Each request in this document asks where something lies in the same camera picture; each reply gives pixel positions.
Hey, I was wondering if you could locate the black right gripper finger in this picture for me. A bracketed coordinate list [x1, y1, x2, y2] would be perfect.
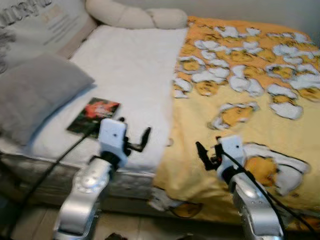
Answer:
[195, 141, 209, 169]

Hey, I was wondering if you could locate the yellow egg cartoon blanket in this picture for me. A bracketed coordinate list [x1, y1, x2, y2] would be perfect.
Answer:
[147, 16, 320, 231]

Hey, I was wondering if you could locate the grey plush pillow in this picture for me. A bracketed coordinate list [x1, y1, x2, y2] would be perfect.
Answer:
[0, 54, 96, 147]

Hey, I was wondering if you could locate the red and green book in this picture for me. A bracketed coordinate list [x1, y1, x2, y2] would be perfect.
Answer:
[66, 97, 121, 138]

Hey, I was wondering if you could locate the white quilted mattress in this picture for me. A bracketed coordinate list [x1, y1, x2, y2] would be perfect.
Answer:
[0, 24, 188, 201]

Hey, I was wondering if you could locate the beige knotted bolster pillow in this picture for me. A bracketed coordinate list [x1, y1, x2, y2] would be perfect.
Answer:
[85, 0, 188, 30]

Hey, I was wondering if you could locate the printed grey headboard cushion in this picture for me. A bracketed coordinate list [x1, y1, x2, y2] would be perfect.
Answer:
[0, 0, 98, 76]

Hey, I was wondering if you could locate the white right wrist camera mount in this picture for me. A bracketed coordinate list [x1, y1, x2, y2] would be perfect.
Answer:
[218, 136, 245, 172]

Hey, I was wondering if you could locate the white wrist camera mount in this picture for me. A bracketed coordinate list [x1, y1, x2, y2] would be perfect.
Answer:
[218, 136, 245, 172]
[98, 118, 128, 157]

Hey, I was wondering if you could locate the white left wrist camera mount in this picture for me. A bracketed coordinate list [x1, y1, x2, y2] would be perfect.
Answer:
[98, 118, 128, 157]

